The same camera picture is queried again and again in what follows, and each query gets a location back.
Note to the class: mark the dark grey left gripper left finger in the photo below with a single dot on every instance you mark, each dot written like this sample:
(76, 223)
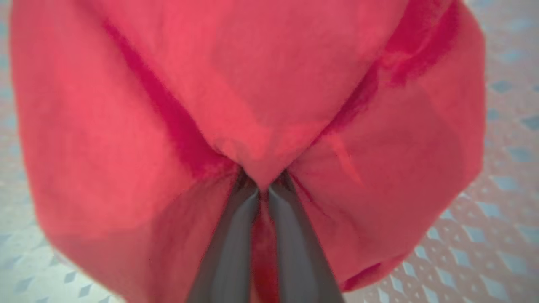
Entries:
(231, 252)

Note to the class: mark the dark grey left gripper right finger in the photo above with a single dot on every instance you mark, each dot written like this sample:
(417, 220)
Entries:
(299, 261)

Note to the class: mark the red and white garment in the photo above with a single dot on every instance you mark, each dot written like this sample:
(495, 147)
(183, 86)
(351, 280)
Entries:
(261, 92)

